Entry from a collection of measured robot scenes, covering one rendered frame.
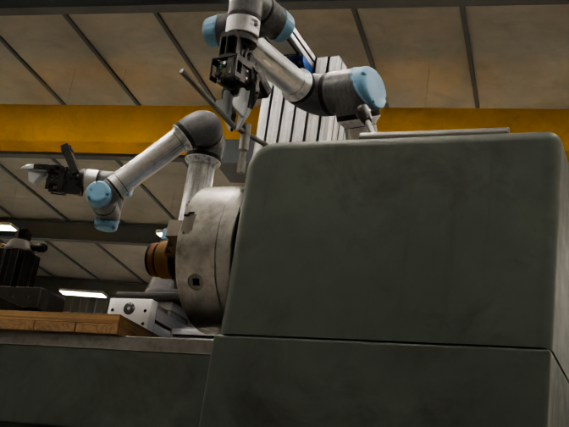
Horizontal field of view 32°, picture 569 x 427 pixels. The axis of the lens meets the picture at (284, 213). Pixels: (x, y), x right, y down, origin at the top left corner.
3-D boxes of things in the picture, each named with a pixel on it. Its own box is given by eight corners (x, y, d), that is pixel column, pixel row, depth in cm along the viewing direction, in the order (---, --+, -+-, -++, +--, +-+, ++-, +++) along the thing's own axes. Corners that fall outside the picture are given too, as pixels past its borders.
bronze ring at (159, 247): (202, 246, 219) (166, 246, 223) (183, 232, 211) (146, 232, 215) (196, 286, 216) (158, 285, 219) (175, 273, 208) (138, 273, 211)
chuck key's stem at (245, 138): (239, 175, 216) (245, 126, 219) (247, 174, 215) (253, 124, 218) (233, 172, 215) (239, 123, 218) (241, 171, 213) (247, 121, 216)
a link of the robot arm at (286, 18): (260, 19, 238) (234, -1, 230) (299, 11, 232) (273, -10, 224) (256, 49, 236) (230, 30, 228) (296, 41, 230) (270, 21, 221)
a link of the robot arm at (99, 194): (227, 116, 301) (97, 213, 291) (229, 131, 311) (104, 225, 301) (204, 91, 304) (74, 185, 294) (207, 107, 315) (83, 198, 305)
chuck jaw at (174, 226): (220, 242, 209) (197, 213, 200) (215, 263, 207) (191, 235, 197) (174, 242, 213) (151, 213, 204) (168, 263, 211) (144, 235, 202)
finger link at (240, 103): (223, 123, 210) (226, 83, 212) (239, 132, 214) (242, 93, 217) (234, 120, 208) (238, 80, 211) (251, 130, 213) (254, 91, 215)
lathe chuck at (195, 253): (270, 347, 217) (284, 210, 226) (206, 319, 190) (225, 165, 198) (233, 346, 221) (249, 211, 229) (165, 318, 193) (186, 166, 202)
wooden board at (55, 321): (198, 376, 223) (201, 358, 224) (116, 334, 192) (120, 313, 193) (86, 368, 234) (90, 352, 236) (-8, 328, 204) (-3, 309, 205)
